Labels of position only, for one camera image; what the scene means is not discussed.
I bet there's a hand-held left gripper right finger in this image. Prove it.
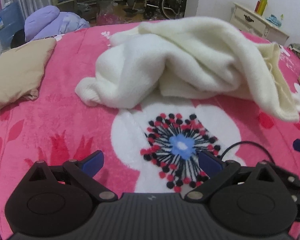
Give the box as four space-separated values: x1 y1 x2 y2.
184 151 278 202

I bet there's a pink plastic bag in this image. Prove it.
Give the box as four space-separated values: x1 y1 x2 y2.
96 1 127 25

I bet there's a black cable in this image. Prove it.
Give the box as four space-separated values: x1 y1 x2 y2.
220 141 276 164

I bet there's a purple down jacket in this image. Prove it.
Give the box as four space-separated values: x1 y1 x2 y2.
24 5 90 42

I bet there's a pink floral blanket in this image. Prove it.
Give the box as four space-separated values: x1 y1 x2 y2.
0 21 300 240

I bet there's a blue cloth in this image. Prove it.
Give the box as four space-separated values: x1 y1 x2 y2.
265 14 284 27

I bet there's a black bag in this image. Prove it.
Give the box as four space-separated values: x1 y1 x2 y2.
10 29 28 49

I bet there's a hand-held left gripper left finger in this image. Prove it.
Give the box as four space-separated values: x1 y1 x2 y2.
27 150 118 202

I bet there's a black wheelchair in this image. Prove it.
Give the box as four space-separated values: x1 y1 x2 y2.
126 0 189 20

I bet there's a beige pillow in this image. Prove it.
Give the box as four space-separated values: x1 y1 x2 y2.
0 38 57 117

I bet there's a cream nightstand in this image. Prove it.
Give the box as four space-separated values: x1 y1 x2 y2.
231 2 290 47

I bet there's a white deer sweater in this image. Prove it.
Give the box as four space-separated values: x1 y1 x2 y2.
75 16 300 123

